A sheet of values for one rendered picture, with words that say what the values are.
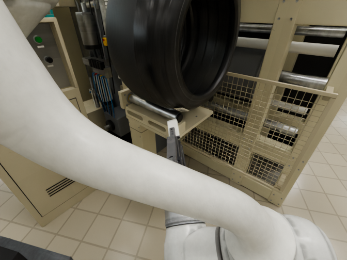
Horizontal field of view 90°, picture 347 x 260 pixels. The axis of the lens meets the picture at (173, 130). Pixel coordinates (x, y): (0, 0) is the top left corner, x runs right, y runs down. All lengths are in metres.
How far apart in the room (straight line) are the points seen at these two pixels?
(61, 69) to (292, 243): 1.25
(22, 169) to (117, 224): 0.71
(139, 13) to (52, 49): 0.75
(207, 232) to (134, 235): 1.09
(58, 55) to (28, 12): 0.92
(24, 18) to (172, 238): 0.44
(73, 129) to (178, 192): 0.12
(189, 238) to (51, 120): 0.31
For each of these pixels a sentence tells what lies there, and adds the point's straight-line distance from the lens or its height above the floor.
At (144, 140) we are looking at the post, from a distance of 1.25.
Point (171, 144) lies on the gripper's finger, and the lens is 0.46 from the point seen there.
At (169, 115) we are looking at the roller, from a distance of 0.79.
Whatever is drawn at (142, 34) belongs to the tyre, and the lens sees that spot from 0.58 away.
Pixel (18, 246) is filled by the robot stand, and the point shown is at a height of 0.65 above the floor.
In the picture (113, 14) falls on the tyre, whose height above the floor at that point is 1.29.
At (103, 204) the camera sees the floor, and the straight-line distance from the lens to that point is 1.64.
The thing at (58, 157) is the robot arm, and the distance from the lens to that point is 0.19.
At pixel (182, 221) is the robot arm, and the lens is 0.40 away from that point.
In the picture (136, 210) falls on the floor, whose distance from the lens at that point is 1.54.
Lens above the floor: 1.30
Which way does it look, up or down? 34 degrees down
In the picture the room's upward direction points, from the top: straight up
